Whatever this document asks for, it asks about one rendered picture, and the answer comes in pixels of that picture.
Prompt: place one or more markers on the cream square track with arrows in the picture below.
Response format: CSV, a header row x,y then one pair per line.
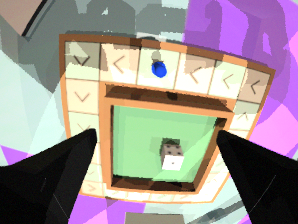
x,y
103,88

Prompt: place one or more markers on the blue game pawn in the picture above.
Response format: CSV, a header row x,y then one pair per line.
x,y
158,69

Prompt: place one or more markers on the white die with black pips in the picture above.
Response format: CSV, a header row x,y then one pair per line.
x,y
171,156

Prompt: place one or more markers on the white flat rectangular tile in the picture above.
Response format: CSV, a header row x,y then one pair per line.
x,y
20,14

